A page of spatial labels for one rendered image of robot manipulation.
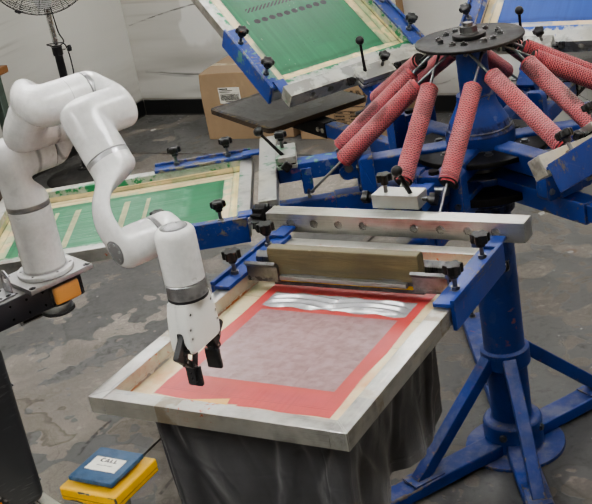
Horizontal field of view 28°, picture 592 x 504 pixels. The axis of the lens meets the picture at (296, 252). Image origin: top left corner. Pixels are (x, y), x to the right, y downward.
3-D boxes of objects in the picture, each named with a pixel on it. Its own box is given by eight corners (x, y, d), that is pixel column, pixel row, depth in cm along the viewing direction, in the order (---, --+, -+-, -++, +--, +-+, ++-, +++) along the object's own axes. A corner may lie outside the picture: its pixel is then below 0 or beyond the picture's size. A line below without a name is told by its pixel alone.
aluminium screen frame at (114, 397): (349, 452, 208) (346, 433, 207) (91, 412, 238) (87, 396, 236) (501, 264, 270) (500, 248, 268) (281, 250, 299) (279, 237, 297)
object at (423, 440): (375, 598, 236) (343, 416, 220) (359, 594, 238) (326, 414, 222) (460, 469, 272) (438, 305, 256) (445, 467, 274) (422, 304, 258)
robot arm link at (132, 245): (120, 160, 224) (176, 254, 221) (61, 183, 217) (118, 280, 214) (132, 139, 217) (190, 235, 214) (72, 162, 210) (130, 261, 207)
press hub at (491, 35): (557, 489, 347) (512, 39, 295) (434, 470, 366) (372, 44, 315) (594, 419, 377) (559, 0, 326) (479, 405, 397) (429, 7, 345)
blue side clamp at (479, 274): (457, 331, 246) (453, 301, 243) (435, 329, 248) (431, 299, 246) (506, 269, 269) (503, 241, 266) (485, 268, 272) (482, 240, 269)
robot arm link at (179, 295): (183, 266, 219) (186, 279, 220) (156, 287, 212) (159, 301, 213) (217, 268, 215) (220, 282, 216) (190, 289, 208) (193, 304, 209)
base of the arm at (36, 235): (1, 273, 266) (-17, 209, 260) (49, 252, 273) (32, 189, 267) (35, 287, 254) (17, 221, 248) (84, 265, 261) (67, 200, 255)
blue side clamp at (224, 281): (233, 310, 274) (227, 283, 271) (215, 309, 276) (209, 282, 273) (295, 256, 297) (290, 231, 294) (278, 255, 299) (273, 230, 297)
